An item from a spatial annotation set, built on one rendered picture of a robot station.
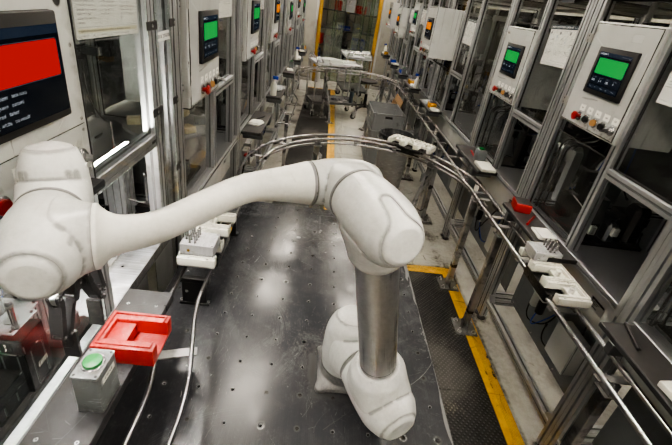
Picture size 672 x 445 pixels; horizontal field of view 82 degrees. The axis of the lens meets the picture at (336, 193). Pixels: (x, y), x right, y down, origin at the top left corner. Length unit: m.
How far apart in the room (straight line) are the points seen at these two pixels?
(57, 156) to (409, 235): 0.60
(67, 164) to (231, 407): 0.89
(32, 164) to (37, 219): 0.14
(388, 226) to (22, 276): 0.53
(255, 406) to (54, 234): 0.92
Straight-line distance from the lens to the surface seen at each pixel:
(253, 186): 0.81
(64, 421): 1.17
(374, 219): 0.72
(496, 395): 2.56
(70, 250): 0.63
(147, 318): 1.25
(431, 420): 1.46
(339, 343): 1.27
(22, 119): 0.87
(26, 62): 0.88
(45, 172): 0.76
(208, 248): 1.55
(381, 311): 0.92
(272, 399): 1.40
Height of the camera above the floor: 1.82
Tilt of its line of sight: 26 degrees down
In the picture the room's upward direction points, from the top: 9 degrees clockwise
